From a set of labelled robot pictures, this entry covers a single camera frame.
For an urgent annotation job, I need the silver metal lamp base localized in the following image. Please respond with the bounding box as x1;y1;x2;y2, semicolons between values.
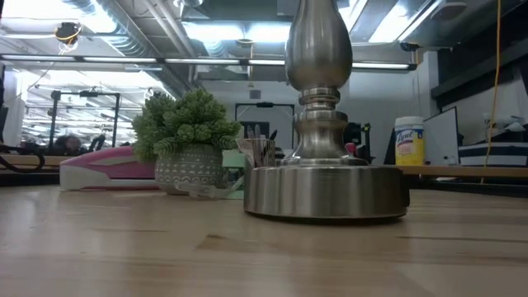
243;0;412;220

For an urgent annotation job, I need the mint green stapler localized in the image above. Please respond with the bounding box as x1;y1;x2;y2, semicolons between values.
220;148;248;200

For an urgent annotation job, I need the green plant in grey pot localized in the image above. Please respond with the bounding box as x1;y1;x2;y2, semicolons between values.
130;88;244;197

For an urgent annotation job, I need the black monitor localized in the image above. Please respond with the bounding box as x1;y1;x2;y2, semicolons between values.
344;121;371;163

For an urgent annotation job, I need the long white light bar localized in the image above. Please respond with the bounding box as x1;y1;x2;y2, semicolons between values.
0;54;417;71

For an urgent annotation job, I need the yellow Lysol wipes canister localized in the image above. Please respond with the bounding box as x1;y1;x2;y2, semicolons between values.
394;115;426;167

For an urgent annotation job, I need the pink and white stapler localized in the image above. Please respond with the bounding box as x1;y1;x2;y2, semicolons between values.
59;146;160;192

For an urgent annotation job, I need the whiteboard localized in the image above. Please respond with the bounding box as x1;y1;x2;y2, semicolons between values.
422;106;460;167

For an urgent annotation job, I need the person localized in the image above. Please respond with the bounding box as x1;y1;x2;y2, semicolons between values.
54;134;83;157

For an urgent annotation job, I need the navy white striped box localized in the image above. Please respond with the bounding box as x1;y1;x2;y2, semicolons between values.
458;142;528;168

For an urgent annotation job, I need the white plastic bag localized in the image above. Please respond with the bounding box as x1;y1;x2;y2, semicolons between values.
484;114;528;144

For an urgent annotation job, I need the gold wire pen holder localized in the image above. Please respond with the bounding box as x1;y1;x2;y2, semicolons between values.
235;137;277;168

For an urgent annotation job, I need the black gantry frame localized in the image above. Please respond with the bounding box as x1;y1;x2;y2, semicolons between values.
49;89;121;148
234;102;296;144

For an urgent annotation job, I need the black ceiling-mounted camera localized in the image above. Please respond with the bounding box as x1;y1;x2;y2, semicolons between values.
398;40;421;54

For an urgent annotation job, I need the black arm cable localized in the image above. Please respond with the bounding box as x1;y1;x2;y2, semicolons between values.
0;143;46;174

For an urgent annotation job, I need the black ceiling cable reel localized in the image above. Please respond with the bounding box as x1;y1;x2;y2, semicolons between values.
54;21;83;45

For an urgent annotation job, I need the black metal table frame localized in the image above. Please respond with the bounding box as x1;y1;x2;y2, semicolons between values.
0;167;528;198

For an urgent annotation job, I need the yellow cable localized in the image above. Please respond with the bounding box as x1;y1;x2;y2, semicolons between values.
480;0;503;185

